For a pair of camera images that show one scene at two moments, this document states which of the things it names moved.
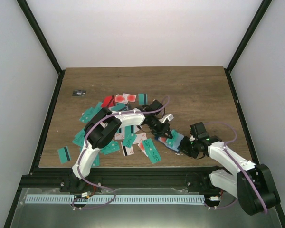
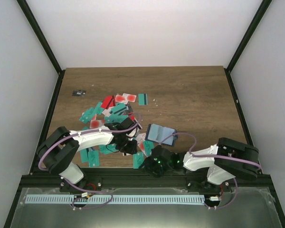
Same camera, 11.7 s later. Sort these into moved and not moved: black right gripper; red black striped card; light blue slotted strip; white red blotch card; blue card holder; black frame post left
Moved: black right gripper; blue card holder
Not moved: black frame post left; white red blotch card; red black striped card; light blue slotted strip
